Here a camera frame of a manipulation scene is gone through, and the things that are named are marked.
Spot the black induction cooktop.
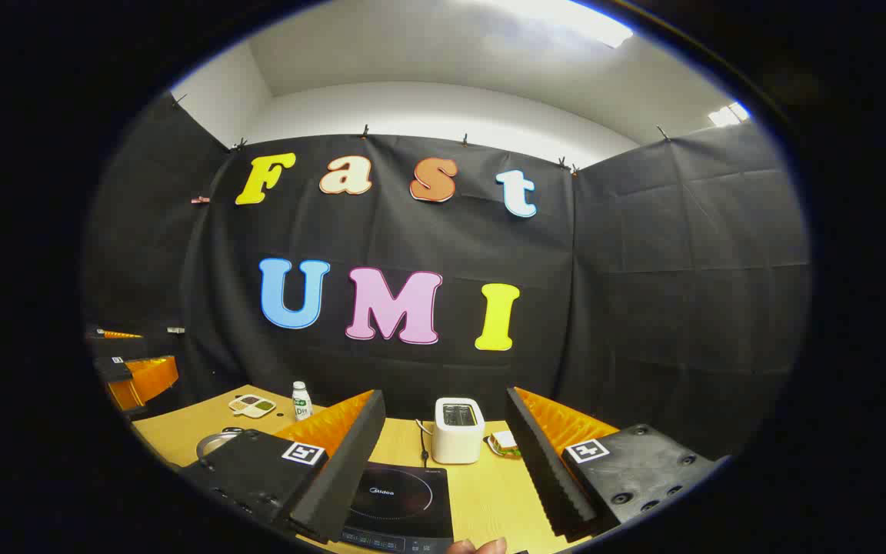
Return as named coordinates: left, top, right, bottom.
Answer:
left=339, top=460, right=455, bottom=554

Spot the white divided bean dish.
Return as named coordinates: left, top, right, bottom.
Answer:
left=228, top=394, right=277, bottom=419

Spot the black backdrop cloth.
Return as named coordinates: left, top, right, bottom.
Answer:
left=82, top=92, right=811, bottom=462

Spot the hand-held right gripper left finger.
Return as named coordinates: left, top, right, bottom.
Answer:
left=179, top=389, right=387, bottom=545

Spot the toaster power cable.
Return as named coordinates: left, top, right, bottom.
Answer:
left=415, top=419, right=436, bottom=467

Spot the white toaster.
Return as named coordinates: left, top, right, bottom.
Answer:
left=434, top=397, right=486, bottom=466

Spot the ceiling light panel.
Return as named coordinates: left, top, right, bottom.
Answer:
left=708, top=102, right=751, bottom=128

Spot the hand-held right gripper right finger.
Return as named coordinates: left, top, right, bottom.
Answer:
left=505, top=386, right=721, bottom=539

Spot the stainless steel pot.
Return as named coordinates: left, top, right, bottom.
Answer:
left=195, top=427, right=245, bottom=462

